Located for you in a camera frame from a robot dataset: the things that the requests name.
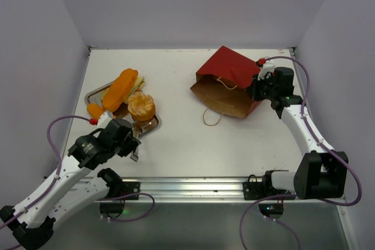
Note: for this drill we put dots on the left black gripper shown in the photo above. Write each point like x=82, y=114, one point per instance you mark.
x=130, y=143

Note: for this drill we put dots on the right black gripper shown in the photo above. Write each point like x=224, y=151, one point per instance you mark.
x=255, y=89

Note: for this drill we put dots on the metal tongs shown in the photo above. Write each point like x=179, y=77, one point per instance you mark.
x=136, y=132

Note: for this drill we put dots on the sugared round fake bun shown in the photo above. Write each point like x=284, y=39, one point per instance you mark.
x=141, y=106

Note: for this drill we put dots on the long orange fake loaf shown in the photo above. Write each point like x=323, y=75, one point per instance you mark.
x=94, y=110

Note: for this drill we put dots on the red brown paper bag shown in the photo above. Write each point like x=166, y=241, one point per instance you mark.
x=221, y=83

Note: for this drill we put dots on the orange fake pastry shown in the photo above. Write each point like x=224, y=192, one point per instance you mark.
x=119, y=90

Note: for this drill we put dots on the fake triangle sandwich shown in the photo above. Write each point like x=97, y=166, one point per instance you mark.
x=139, y=84

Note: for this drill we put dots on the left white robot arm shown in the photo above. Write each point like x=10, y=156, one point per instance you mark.
x=34, y=220

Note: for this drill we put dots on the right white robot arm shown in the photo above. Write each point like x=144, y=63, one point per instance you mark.
x=319, y=174

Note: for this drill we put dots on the stainless steel tray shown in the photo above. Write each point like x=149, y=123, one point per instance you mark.
x=143, y=128

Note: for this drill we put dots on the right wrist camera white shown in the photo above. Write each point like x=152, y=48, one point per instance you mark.
x=266, y=66

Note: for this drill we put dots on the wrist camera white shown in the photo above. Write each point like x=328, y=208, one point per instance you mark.
x=102, y=121
x=266, y=66

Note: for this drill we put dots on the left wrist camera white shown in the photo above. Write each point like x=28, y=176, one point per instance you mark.
x=102, y=121

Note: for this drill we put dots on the aluminium mounting rail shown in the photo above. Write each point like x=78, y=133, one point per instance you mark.
x=187, y=190

